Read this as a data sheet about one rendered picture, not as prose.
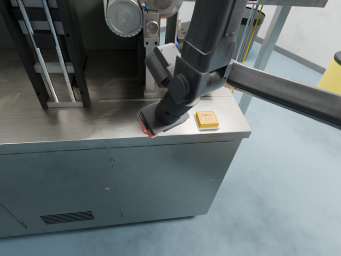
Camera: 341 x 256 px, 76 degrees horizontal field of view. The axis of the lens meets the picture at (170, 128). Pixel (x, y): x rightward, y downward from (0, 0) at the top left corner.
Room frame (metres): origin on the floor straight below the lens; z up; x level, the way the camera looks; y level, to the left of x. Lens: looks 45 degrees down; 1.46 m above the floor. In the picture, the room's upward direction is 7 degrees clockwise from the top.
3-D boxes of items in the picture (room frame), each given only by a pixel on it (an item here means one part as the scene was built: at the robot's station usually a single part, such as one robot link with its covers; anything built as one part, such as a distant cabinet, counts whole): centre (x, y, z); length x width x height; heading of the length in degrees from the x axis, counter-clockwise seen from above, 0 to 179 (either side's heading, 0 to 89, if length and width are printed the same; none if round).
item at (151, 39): (0.75, 0.10, 1.05); 0.06 x 0.05 x 0.31; 13
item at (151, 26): (0.71, 0.09, 1.18); 0.04 x 0.02 x 0.04; 103
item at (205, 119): (0.60, -0.13, 0.91); 0.07 x 0.07 x 0.02; 13
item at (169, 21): (0.92, 0.05, 1.11); 0.23 x 0.01 x 0.18; 13
